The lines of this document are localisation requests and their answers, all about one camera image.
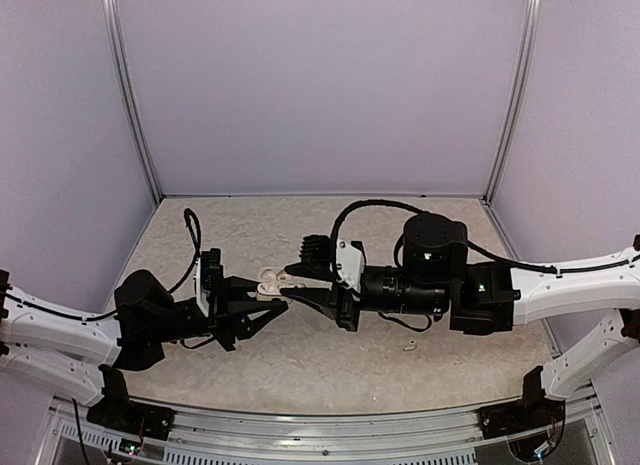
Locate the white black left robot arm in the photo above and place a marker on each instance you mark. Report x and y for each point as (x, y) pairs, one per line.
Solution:
(83, 357)

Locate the white stem earbud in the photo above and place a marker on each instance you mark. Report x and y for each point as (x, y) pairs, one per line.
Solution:
(410, 347)

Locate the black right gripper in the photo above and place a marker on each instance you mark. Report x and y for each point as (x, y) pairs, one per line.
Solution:
(335, 306)

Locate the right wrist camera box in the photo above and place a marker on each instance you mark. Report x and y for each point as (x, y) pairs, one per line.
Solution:
(317, 248)

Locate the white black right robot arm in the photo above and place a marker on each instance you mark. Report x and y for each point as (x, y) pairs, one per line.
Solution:
(434, 279)

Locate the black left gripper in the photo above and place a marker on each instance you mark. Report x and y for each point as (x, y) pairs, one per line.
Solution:
(228, 309)

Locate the aluminium frame post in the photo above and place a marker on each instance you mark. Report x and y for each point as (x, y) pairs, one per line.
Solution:
(130, 106)
(516, 97)

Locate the right aluminium frame post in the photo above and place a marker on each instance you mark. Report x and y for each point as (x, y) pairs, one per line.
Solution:
(516, 97)

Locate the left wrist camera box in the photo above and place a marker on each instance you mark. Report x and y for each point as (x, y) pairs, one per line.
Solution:
(208, 275)

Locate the white earbud charging case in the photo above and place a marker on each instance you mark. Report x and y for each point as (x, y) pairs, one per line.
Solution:
(270, 282)

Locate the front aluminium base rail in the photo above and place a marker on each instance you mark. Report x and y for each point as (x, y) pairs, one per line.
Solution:
(300, 425)

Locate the left aluminium frame post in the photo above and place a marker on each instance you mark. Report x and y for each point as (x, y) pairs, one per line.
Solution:
(130, 106)

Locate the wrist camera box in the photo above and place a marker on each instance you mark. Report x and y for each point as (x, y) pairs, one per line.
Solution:
(208, 275)
(317, 248)

